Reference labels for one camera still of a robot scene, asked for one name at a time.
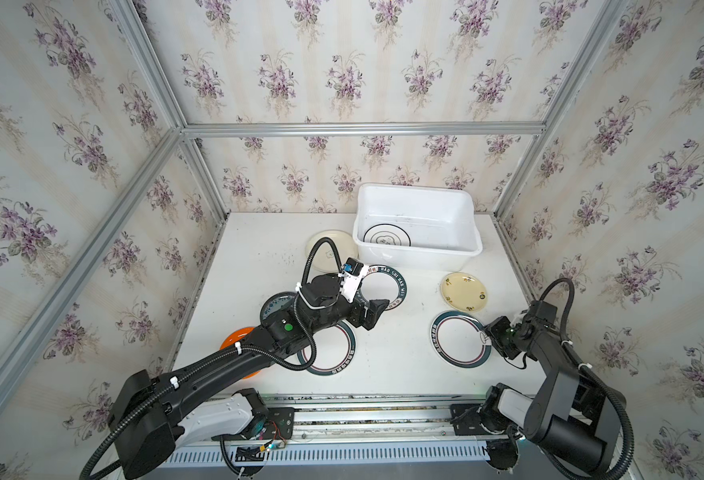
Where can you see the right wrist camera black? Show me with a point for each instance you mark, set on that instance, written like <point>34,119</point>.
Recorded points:
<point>543,312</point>

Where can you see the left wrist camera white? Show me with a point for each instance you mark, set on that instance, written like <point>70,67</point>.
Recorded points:
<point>351,277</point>

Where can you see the orange plate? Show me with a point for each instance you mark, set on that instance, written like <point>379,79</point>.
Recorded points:
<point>235,337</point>

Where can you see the aluminium frame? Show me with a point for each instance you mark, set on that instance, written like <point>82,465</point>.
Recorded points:
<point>181,135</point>

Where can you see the white plastic bin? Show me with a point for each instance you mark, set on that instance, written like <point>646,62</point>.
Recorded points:
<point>440,222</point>

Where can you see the white plate flower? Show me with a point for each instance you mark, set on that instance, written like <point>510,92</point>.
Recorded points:
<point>387,234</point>

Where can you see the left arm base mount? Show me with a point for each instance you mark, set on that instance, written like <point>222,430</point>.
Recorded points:
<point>271,428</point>

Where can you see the cream plate near bin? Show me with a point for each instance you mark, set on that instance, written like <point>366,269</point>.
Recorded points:
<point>324,260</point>

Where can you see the white plate green lettered rim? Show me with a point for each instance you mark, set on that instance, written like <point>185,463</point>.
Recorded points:
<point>384,283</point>

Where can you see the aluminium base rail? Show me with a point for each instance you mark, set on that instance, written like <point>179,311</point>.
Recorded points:
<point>345,430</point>

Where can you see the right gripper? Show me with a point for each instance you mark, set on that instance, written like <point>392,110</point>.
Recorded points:
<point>502,335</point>

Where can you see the yellow cream plate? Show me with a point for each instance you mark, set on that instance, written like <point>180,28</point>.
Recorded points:
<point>463,292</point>

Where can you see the white plate green red rim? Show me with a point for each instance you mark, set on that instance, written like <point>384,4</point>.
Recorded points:
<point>336,348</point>

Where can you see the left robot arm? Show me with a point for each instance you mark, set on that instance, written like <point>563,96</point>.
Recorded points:
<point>145,421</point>

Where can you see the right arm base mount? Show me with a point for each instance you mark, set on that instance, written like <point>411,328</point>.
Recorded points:
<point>502,413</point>

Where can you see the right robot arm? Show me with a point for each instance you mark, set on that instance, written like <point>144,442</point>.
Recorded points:
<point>579,423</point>

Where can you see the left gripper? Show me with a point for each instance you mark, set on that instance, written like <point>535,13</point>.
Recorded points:
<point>359,306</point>

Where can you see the teal patterned plate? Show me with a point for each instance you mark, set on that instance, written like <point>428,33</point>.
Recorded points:
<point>275,303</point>

